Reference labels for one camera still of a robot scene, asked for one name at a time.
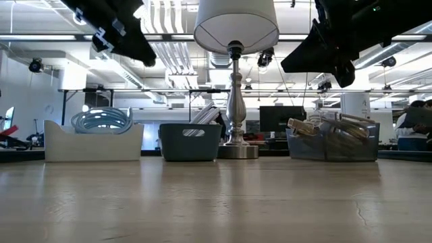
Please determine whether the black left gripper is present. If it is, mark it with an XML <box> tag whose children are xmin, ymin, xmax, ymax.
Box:
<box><xmin>60</xmin><ymin>0</ymin><xmax>158</xmax><ymax>65</ymax></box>

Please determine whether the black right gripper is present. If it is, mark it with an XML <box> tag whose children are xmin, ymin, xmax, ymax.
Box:
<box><xmin>280</xmin><ymin>0</ymin><xmax>393</xmax><ymax>89</ymax></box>

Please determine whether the beige USB cable coil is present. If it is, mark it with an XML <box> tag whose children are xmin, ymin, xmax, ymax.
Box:
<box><xmin>287</xmin><ymin>113</ymin><xmax>376</xmax><ymax>144</ymax></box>

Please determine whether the thick light blue cable coil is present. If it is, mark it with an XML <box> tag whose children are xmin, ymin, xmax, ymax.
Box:
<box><xmin>70</xmin><ymin>106</ymin><xmax>134</xmax><ymax>135</ymax></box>

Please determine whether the white braided cable coil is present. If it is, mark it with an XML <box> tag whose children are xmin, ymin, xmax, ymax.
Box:
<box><xmin>184</xmin><ymin>101</ymin><xmax>221</xmax><ymax>137</ymax></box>

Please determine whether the white round pillar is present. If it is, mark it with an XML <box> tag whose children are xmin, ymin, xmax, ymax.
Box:
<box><xmin>340</xmin><ymin>92</ymin><xmax>371</xmax><ymax>123</ymax></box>

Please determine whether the black computer monitor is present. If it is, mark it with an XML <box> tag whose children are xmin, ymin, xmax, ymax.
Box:
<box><xmin>259</xmin><ymin>105</ymin><xmax>306</xmax><ymax>133</ymax></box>

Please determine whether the silver table lamp white shade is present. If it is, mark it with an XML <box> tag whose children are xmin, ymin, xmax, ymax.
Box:
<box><xmin>193</xmin><ymin>0</ymin><xmax>280</xmax><ymax>160</ymax></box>

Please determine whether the clear grey plastic bin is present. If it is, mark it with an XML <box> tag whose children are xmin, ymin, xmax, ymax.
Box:
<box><xmin>286</xmin><ymin>121</ymin><xmax>381</xmax><ymax>163</ymax></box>

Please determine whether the white plastic bin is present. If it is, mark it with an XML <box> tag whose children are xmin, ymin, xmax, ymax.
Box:
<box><xmin>43</xmin><ymin>119</ymin><xmax>145</xmax><ymax>163</ymax></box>

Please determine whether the dark teal plastic bin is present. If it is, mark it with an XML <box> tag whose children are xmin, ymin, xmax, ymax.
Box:
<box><xmin>158</xmin><ymin>123</ymin><xmax>223</xmax><ymax>162</ymax></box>

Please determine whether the person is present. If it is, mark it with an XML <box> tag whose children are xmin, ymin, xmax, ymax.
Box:
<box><xmin>394</xmin><ymin>100</ymin><xmax>432</xmax><ymax>152</ymax></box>

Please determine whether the bright monitor screen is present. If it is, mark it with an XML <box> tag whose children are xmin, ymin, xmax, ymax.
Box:
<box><xmin>3</xmin><ymin>106</ymin><xmax>16</xmax><ymax>131</ymax></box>

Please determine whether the red flat object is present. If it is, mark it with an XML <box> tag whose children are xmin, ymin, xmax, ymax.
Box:
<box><xmin>0</xmin><ymin>125</ymin><xmax>20</xmax><ymax>136</ymax></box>

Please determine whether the silver ventilation duct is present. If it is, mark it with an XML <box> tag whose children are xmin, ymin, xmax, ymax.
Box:
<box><xmin>353</xmin><ymin>25</ymin><xmax>432</xmax><ymax>70</ymax></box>

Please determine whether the black metal frame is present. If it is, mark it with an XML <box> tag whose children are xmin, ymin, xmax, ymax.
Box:
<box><xmin>57</xmin><ymin>86</ymin><xmax>231</xmax><ymax>126</ymax></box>

